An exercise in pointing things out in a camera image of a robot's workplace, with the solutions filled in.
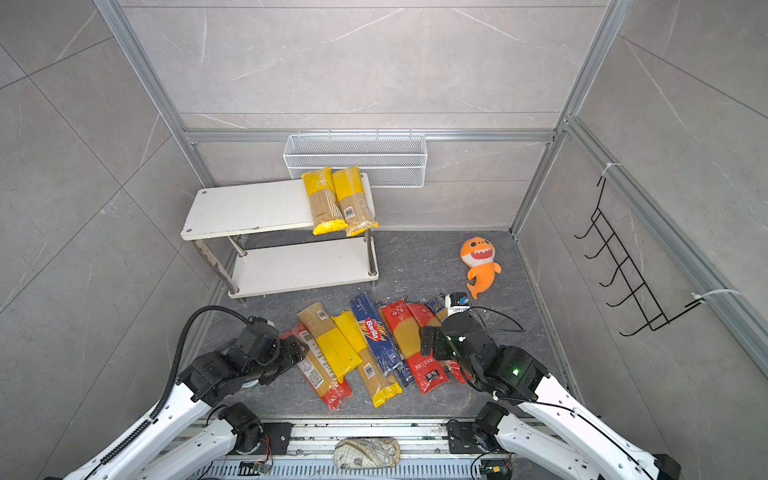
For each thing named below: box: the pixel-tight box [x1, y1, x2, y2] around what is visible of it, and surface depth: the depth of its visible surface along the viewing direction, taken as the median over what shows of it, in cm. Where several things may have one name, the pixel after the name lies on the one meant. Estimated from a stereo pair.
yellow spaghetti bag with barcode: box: [332, 166, 379, 237], surface depth 76 cm
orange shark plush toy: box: [460, 236, 502, 300], surface depth 106 cm
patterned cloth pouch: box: [334, 437, 401, 469], surface depth 70 cm
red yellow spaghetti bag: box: [380, 300, 449, 395], surface depth 85 cm
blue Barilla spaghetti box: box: [350, 293, 404, 376], surface depth 87 cm
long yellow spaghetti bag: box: [332, 310, 403, 409], surface depth 84 cm
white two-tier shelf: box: [180, 180, 379, 299], surface depth 97 cm
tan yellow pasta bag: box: [297, 302, 363, 384], surface depth 90 cm
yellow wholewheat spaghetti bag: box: [301, 167, 348, 236], surface depth 75 cm
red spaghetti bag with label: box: [280, 322, 354, 412], surface depth 81 cm
